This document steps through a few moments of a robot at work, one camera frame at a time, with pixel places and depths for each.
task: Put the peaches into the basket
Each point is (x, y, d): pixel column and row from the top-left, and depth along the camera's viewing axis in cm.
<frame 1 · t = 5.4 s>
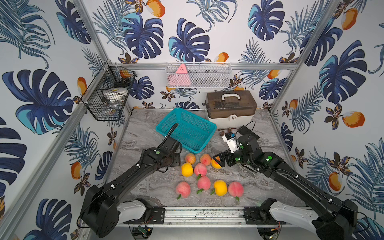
left hand: (175, 158, 81), fingers open
right hand: (220, 153, 76), fingers open
teal plastic basket: (194, 131, 110), on the table
small brown tool: (229, 129, 111), on the table
yellow peach middle left: (187, 169, 87), point 5 cm above the table
orange pink peach back left: (190, 158, 91), point 6 cm above the table
orange pink peach back middle: (205, 158, 89), point 7 cm above the table
pink peach centre: (200, 168, 85), point 7 cm above the table
pink peach front left: (183, 188, 78), point 7 cm above the table
pink peach front centre: (204, 182, 81), point 6 cm above the table
yellow peach front: (221, 188, 80), point 6 cm above the table
pink peach front right: (236, 189, 78), point 7 cm above the table

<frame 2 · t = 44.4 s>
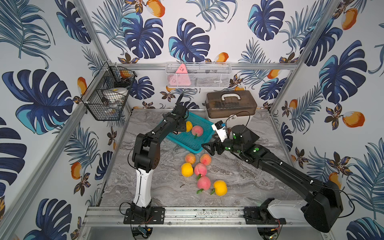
left hand: (177, 125, 99), fingers open
right hand: (208, 139, 76), fingers open
pink peach front left: (197, 131, 102), point 7 cm above the table
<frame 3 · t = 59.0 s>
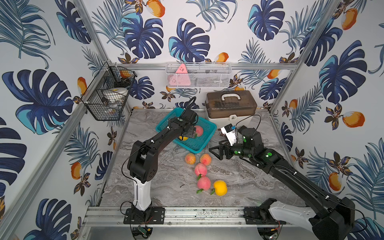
left hand: (185, 129, 92), fingers open
right hand: (215, 144, 73), fingers open
yellow peach middle left: (184, 138, 99), point 7 cm above the table
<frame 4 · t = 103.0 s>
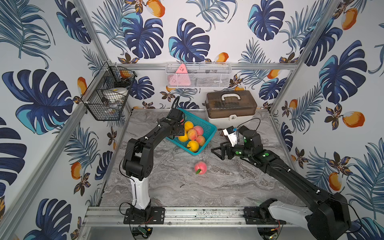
left hand: (177, 129, 96), fingers open
right hand: (217, 146, 77), fingers open
orange pink peach back left: (200, 140, 97), point 8 cm above the table
orange pink peach back middle: (192, 134, 97), point 10 cm above the table
yellow peach front: (193, 146, 95), point 7 cm above the table
yellow red peach back right: (188, 125, 105), point 7 cm above the table
